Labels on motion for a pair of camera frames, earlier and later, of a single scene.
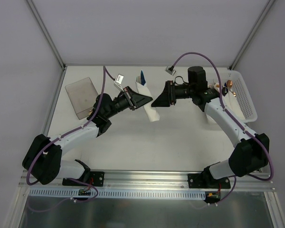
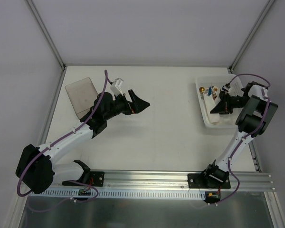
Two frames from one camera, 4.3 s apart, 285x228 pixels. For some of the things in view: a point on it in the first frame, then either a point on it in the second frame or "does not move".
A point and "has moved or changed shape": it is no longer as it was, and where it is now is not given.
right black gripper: [169, 93] → [227, 102]
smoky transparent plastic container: [82, 94] does not move
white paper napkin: [151, 111] has moved or changed shape
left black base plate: [97, 179] does not move
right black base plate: [206, 180] does not move
